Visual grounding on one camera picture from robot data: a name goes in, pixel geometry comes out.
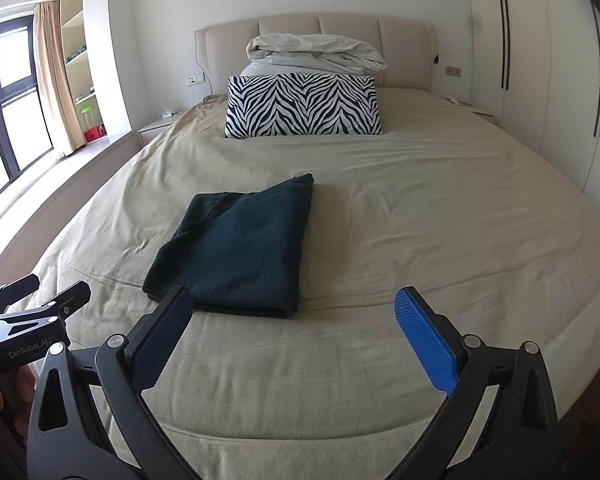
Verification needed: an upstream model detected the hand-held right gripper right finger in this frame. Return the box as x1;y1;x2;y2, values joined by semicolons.
393;286;563;480

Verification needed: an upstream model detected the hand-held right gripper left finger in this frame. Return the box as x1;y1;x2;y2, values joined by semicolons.
27;285;201;480

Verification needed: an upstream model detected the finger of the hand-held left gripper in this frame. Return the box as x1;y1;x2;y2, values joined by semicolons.
0;273;40;314
0;280;92;331

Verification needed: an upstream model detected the teal knitted sweater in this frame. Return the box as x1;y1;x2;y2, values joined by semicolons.
141;173;315;319

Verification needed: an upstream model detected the person's left hand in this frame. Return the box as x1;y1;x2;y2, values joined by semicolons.
0;364;37;443

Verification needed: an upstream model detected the bed with cream sheet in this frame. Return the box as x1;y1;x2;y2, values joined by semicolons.
0;87;600;480

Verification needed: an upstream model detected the beige bay window sill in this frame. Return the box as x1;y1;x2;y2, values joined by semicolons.
0;129;144;261

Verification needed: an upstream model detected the green desk lamp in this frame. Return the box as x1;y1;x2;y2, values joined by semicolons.
77;101;96;133

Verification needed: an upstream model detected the beige nightstand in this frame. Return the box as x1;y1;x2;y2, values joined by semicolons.
137;110;186;149

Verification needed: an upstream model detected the beige curtain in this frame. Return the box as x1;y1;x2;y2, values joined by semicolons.
32;1;84;157

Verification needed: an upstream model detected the black framed window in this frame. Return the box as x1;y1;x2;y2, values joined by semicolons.
0;15;37;182

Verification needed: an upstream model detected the zebra print pillow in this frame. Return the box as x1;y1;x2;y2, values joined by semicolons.
224;73;383;139

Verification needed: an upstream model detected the pale grey pillow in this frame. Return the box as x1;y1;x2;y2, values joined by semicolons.
239;59;301;77

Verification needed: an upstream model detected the beige upholstered headboard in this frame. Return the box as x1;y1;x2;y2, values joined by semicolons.
194;16;436;100

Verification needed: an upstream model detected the white wardrobe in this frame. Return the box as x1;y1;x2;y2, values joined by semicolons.
467;0;600;197

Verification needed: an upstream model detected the white crumpled duvet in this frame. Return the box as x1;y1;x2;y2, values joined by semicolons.
245;34;388;77

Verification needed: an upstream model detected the cream wall shelf unit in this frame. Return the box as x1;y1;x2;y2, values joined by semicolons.
59;0;112;157

